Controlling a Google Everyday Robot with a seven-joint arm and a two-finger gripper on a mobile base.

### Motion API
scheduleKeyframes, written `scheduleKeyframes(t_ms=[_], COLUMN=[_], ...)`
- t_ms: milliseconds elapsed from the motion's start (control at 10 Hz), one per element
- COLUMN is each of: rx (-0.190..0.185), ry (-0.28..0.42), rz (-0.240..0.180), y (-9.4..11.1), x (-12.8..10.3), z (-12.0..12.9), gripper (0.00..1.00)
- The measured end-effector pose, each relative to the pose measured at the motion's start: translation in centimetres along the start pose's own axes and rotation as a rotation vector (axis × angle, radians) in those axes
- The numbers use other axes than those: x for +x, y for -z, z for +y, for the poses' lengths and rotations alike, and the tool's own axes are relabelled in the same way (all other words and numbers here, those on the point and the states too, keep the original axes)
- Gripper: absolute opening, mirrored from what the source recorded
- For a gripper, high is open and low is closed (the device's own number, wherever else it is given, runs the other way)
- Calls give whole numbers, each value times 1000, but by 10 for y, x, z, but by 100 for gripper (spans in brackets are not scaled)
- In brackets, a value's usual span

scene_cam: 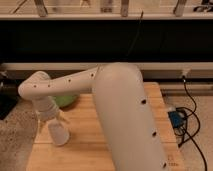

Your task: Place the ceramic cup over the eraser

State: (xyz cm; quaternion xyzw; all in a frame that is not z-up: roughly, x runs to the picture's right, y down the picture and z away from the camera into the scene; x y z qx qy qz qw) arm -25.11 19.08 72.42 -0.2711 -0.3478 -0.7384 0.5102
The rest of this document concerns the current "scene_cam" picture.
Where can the green bowl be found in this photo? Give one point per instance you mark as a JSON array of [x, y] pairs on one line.
[[63, 101]]

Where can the blue power adapter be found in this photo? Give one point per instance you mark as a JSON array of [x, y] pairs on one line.
[[176, 119]]

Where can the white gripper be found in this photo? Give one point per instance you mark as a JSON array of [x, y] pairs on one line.
[[48, 111]]

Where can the white ceramic cup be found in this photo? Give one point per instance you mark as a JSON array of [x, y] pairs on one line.
[[58, 133]]

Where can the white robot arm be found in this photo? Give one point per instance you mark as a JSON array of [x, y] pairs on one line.
[[122, 107]]

